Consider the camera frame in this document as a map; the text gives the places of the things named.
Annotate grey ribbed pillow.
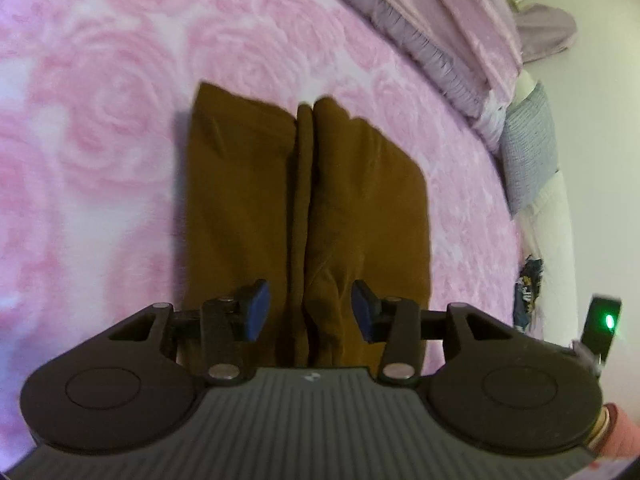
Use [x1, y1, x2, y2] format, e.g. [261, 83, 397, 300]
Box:
[500, 81, 559, 217]

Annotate lilac folded duvet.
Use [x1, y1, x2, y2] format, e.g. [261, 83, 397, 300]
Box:
[343, 0, 522, 146]

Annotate pink floral bedspread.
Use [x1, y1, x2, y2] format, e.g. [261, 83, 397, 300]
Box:
[1, 0, 518, 465]

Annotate lilac cloth on floor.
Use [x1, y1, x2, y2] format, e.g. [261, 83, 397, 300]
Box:
[514, 3, 577, 63]

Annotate brown long-sleeve shirt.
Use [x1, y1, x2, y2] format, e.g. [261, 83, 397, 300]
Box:
[184, 84, 431, 370]

